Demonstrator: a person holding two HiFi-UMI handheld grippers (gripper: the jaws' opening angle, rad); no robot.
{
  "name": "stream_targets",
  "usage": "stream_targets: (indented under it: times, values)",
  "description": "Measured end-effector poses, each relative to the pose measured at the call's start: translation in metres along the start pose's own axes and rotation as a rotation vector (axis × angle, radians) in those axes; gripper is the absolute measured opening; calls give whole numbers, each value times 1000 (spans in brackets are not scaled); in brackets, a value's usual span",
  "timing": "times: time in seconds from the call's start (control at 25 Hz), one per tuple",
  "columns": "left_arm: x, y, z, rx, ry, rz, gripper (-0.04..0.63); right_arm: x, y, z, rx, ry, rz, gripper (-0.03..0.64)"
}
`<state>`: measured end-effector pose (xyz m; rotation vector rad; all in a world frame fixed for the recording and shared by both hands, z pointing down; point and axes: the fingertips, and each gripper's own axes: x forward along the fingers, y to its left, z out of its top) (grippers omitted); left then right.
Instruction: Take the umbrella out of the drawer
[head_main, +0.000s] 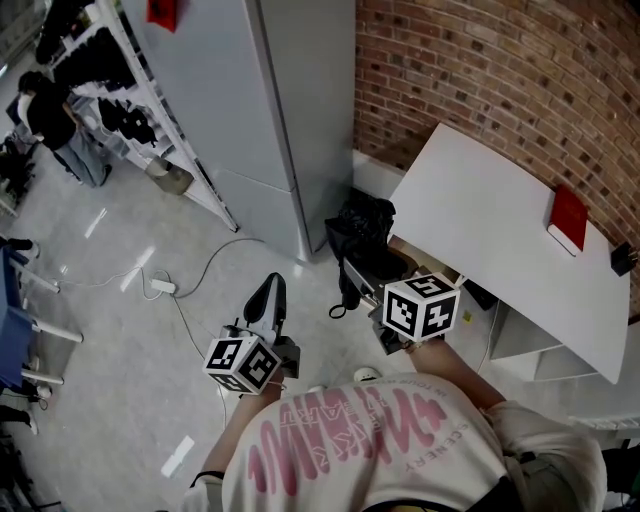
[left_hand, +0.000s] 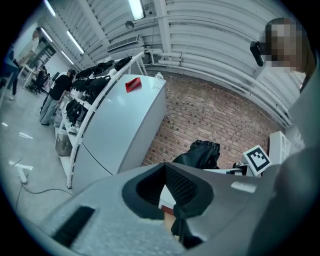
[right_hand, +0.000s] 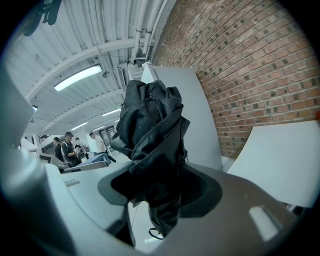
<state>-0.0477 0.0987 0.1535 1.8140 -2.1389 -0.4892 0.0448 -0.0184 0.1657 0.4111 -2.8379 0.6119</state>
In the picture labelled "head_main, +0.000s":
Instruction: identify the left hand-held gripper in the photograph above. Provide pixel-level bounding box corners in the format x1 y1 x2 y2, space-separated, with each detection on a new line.
202 272 301 396

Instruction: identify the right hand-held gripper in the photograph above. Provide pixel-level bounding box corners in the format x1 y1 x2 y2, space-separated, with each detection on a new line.
338 256 461 357

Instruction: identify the black folding umbrella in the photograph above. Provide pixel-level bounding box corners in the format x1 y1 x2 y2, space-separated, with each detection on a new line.
328 239 416 321

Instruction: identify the wooden desk drawer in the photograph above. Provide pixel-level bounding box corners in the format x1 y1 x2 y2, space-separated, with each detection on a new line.
387 233 469 294

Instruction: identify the person's left forearm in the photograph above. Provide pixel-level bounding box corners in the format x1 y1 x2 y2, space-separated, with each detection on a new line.
202 381 287 482

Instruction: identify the person's right forearm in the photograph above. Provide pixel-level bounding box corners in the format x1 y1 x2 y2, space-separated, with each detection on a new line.
404 337 507 417

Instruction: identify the black trash bag bin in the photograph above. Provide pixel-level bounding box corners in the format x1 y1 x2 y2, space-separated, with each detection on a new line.
323 187 399 254

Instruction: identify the white desk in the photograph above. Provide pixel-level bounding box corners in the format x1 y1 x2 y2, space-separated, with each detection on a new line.
388 122 632 386

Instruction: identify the white metal shelf rack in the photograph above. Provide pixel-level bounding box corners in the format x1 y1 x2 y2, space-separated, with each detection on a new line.
34 0 240 234

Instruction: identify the white open shelf unit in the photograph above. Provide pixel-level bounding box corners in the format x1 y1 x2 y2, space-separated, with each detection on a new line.
487 299 601 384

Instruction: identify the tall grey cabinet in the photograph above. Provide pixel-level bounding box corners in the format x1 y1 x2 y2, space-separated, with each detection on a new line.
119 0 357 262

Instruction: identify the person's white printed shirt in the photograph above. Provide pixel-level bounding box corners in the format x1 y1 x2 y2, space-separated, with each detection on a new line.
182 372 609 512

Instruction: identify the red book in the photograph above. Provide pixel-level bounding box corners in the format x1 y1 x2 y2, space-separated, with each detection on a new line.
546 183 590 259

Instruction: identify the black backpack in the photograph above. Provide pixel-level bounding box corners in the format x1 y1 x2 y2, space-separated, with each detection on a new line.
52 27 137 92
97 97 159 147

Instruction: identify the blue table with white legs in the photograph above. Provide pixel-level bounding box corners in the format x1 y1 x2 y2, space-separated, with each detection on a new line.
0 244 85 391

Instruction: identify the small black box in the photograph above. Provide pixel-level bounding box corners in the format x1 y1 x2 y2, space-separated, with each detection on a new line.
610 242 639 278

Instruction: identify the red cloth item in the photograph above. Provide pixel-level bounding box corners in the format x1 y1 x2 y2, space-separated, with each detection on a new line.
145 0 179 34

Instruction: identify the grey floor cable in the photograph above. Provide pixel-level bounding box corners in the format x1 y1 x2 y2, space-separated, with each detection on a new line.
172 236 266 300

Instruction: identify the white power cable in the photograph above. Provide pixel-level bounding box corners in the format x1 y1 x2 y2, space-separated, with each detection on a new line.
52 264 174 302

